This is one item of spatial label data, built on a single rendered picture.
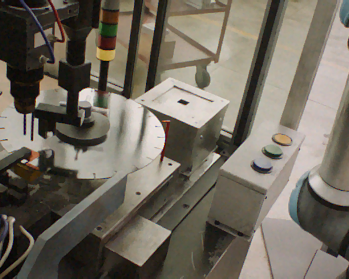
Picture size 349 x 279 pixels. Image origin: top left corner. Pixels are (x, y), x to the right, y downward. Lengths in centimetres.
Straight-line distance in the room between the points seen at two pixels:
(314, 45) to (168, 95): 38
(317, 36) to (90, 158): 59
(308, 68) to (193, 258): 52
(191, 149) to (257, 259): 108
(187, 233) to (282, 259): 115
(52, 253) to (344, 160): 50
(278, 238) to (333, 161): 144
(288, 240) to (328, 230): 136
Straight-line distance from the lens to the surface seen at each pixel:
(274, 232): 235
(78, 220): 76
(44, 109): 93
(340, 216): 97
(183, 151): 124
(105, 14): 123
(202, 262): 107
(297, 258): 227
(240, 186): 108
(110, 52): 126
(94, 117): 102
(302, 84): 127
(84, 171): 91
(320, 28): 122
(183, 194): 121
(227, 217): 113
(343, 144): 89
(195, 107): 127
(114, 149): 98
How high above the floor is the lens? 150
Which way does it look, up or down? 33 degrees down
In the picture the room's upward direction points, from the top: 11 degrees clockwise
